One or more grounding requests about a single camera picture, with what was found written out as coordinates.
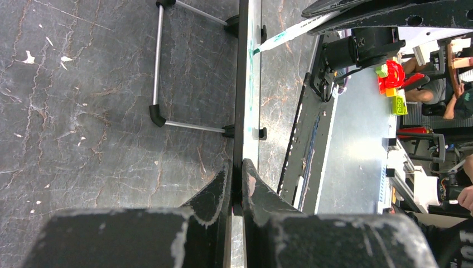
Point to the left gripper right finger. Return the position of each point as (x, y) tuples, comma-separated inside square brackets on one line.
[(278, 235)]

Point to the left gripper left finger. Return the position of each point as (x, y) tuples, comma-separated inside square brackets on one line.
[(195, 234)]

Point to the small whiteboard with stand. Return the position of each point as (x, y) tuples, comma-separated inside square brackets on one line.
[(198, 75)]

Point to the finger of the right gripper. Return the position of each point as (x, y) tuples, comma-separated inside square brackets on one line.
[(391, 13)]

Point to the green whiteboard marker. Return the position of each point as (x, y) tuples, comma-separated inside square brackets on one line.
[(295, 31)]

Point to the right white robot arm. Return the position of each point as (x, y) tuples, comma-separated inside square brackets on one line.
[(375, 42)]

